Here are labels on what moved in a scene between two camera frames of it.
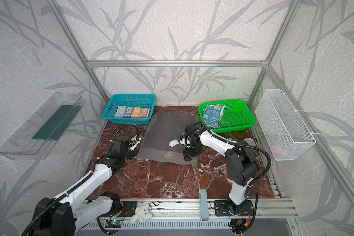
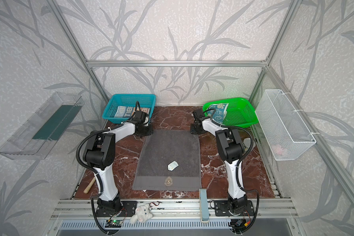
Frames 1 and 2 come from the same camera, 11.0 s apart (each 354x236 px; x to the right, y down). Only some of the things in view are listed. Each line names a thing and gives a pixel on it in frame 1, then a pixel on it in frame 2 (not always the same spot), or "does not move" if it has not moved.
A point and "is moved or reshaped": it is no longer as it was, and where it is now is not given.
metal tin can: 250,141 does not move
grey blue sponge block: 204,205 does not move
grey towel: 162,131 is moved or reshaped
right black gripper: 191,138 to 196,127
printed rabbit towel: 132,112 does not move
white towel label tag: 173,142 to 171,165
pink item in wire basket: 278,149 does not move
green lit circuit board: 113,223 does not move
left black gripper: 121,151 to 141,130
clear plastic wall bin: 37,137 does not move
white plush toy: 142,214 does not move
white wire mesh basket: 285,134 does not move
